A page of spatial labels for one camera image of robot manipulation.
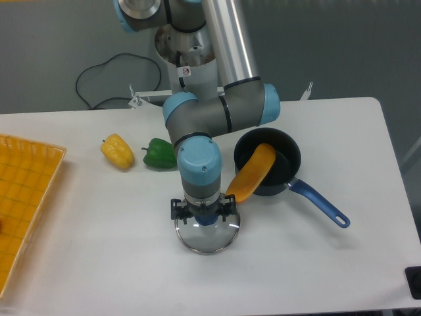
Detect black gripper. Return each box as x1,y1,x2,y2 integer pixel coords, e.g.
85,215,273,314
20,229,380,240
170,194,236,224

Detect glass pot lid blue knob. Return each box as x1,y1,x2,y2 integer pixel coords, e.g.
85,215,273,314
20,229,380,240
173,206,241,255

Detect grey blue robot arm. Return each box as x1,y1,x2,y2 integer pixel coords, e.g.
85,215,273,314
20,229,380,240
114,1,280,225

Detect orange yellow bread loaf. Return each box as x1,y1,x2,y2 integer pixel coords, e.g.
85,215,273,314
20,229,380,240
226,143,276,203

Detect green bell pepper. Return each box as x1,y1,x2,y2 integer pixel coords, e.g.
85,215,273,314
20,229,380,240
142,138,177,170

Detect dark blue saucepan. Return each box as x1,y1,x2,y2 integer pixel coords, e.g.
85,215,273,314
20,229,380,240
234,128,351,228

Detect yellow bell pepper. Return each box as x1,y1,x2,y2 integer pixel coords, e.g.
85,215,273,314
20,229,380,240
101,134,135,170

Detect orange plastic basket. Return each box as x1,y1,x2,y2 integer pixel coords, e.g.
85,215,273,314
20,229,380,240
1,134,66,296

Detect black object table corner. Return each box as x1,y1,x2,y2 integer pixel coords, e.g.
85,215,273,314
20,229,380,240
405,266,421,300

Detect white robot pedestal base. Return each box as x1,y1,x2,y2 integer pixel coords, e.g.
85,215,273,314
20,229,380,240
128,24,224,109

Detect black floor cable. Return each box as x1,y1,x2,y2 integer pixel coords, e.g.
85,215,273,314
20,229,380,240
75,53,162,110

